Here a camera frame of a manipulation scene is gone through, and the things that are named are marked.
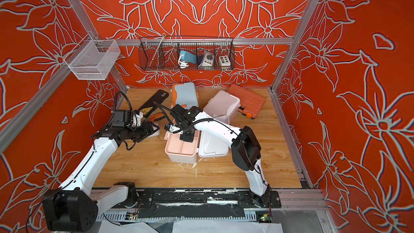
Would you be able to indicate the aluminium frame post right rear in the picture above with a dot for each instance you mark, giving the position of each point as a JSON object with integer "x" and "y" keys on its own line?
{"x": 308, "y": 12}

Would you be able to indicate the grey first aid box orange handle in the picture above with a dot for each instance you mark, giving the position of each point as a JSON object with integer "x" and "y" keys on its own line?
{"x": 184, "y": 95}

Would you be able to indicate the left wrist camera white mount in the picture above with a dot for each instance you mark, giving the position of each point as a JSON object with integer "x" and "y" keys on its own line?
{"x": 136, "y": 119}

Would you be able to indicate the white wire mesh basket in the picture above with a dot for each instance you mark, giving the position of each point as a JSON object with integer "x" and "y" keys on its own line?
{"x": 92, "y": 62}

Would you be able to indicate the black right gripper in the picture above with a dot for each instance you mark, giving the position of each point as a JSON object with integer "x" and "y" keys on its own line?
{"x": 187, "y": 139}

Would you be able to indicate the black wire wall basket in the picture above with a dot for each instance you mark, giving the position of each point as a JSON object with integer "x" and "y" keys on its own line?
{"x": 162, "y": 53}

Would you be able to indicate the blue device with white cable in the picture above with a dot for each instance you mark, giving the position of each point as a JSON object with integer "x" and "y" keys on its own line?
{"x": 185, "y": 59}

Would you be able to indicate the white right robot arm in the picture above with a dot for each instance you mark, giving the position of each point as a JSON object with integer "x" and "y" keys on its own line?
{"x": 242, "y": 142}

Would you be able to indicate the beige button box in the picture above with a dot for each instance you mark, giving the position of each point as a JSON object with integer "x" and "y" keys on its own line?
{"x": 224, "y": 62}

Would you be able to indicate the white round-dial device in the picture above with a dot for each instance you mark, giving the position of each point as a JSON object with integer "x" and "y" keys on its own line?
{"x": 207, "y": 60}

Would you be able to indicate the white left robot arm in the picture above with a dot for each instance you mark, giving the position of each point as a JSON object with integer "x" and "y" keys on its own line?
{"x": 72, "y": 207}

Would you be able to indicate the orange plastic tool case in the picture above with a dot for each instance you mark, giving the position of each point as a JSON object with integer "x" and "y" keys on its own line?
{"x": 250, "y": 102}

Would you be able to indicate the aluminium frame post left rear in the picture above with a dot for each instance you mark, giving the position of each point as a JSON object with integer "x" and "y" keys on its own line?
{"x": 92, "y": 35}

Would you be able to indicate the orange black pliers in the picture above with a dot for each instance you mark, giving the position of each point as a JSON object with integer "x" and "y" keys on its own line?
{"x": 157, "y": 117}

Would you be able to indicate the aluminium frame post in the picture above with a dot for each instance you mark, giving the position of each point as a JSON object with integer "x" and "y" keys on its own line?
{"x": 92, "y": 35}
{"x": 308, "y": 12}

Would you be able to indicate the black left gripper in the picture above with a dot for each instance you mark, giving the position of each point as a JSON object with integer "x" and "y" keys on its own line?
{"x": 146, "y": 132}

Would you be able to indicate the aluminium left side rail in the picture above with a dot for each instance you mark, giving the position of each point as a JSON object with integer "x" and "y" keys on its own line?
{"x": 13, "y": 128}

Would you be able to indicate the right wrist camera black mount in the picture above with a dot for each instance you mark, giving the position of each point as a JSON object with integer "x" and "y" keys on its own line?
{"x": 184, "y": 119}

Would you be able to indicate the black tool case yellow label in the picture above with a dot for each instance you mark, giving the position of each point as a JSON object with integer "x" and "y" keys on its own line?
{"x": 149, "y": 107}

